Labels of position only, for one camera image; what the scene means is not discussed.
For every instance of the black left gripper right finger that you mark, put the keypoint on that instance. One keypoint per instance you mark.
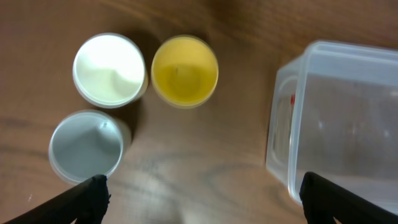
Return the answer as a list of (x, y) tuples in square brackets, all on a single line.
[(325, 202)]

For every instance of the clear plastic container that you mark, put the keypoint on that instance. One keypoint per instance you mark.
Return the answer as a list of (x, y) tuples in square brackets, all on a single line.
[(334, 113)]

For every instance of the white cup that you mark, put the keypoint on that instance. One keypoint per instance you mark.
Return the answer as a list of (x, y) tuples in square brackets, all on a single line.
[(109, 71)]

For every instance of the yellow cup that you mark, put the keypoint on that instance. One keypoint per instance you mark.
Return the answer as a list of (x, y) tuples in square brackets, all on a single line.
[(184, 71)]

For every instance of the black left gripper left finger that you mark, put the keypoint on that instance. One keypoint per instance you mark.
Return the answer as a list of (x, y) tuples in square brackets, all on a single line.
[(86, 202)]

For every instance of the grey cup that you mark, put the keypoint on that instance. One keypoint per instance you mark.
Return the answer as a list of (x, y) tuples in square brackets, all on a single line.
[(88, 143)]

